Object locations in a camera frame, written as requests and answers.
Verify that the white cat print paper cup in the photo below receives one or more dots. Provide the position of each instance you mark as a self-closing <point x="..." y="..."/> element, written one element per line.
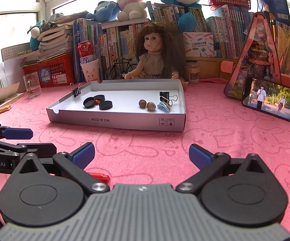
<point x="91" y="72"/>

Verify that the row of colourful upright books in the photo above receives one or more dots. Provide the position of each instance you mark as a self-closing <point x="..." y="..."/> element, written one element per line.
<point x="115" y="42"/>

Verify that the black round lid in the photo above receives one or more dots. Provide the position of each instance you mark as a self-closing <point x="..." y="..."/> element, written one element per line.
<point x="88" y="103"/>

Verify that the brown nut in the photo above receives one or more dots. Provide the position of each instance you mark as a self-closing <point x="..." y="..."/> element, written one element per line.
<point x="142" y="103"/>
<point x="150" y="106"/>

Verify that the black miniature bicycle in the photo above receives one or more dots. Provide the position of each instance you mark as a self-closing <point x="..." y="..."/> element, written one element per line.
<point x="123" y="75"/>

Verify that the thick black round cap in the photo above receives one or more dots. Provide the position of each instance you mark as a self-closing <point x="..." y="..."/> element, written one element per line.
<point x="106" y="105"/>

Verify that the white cardboard box lid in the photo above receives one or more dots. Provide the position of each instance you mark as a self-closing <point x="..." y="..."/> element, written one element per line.
<point x="115" y="123"/>

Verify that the stack of lying books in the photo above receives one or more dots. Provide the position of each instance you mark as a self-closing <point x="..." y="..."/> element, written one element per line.
<point x="54" y="42"/>

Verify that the grey soft toy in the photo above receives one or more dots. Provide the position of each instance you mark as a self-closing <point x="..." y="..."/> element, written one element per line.
<point x="52" y="20"/>

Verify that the black binder clip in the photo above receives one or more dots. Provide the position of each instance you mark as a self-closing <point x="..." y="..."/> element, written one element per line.
<point x="164" y="96"/>
<point x="76" y="91"/>

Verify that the orange candy wrapper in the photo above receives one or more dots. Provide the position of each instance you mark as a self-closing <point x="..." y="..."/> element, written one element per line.
<point x="3" y="108"/>

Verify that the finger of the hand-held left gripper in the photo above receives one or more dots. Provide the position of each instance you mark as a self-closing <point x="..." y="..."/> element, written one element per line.
<point x="19" y="133"/>
<point x="39" y="148"/>

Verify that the long haired doll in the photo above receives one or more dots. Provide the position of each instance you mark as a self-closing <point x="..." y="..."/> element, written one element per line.
<point x="155" y="60"/>

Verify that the white paper sheets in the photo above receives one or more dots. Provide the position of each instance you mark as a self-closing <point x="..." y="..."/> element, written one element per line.
<point x="8" y="72"/>

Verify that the clear glass mug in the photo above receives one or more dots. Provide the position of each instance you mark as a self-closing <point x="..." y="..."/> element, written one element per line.
<point x="33" y="90"/>

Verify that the pink triangular toy house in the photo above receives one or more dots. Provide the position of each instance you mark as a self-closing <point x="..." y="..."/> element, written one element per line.
<point x="257" y="55"/>

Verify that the blue cardboard box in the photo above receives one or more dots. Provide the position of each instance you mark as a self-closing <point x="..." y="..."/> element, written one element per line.
<point x="275" y="0"/>

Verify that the red beer can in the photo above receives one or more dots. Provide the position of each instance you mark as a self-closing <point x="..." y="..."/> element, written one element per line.
<point x="86" y="51"/>

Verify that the row of thin blue booklets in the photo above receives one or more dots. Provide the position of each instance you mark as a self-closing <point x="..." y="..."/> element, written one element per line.
<point x="84" y="30"/>

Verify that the white grid board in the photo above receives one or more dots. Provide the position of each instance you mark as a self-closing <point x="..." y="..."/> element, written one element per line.
<point x="12" y="51"/>

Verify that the red plastic crate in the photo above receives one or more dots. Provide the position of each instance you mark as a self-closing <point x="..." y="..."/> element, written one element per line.
<point x="59" y="67"/>

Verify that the flat black round disc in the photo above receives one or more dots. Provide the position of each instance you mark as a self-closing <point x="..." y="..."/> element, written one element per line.
<point x="99" y="97"/>

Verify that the brown glass jar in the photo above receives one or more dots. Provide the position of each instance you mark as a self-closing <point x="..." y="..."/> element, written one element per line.
<point x="192" y="75"/>

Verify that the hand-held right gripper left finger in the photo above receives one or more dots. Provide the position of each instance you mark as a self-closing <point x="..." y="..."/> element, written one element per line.
<point x="83" y="155"/>

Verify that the row of orange picture books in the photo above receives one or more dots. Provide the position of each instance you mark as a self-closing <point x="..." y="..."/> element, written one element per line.
<point x="285" y="45"/>

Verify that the wooden desk organizer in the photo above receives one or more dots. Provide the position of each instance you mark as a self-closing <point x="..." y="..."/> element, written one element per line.
<point x="210" y="67"/>

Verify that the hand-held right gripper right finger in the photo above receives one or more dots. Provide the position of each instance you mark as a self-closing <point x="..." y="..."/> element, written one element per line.
<point x="200" y="155"/>

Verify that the white printed cardboard box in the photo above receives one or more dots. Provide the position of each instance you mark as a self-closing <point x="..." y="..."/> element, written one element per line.
<point x="199" y="42"/>

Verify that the blue and white plush toy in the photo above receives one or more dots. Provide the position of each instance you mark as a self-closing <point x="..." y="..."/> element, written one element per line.
<point x="34" y="42"/>

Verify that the pink bunny print tablecloth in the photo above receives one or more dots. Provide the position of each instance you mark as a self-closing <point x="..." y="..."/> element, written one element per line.
<point x="210" y="135"/>

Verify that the row of blue spine books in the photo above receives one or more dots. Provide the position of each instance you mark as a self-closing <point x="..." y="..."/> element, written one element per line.
<point x="225" y="30"/>

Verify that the black smartphone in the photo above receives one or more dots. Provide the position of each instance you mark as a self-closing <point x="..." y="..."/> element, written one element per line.
<point x="270" y="99"/>

